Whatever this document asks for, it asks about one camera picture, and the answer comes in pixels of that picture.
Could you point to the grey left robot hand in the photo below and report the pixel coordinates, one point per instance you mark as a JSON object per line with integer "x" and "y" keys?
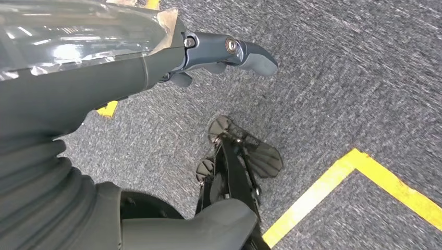
{"x": 86, "y": 69}

